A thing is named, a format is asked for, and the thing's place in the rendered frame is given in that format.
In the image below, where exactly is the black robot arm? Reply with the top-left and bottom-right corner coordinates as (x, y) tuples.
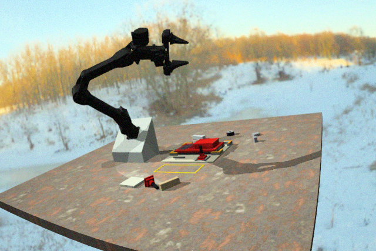
(72, 28), (164, 139)

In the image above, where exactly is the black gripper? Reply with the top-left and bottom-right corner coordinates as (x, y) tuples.
(148, 29), (189, 76)

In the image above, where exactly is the tan rectangular block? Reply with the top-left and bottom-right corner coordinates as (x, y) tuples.
(159, 176), (180, 191)

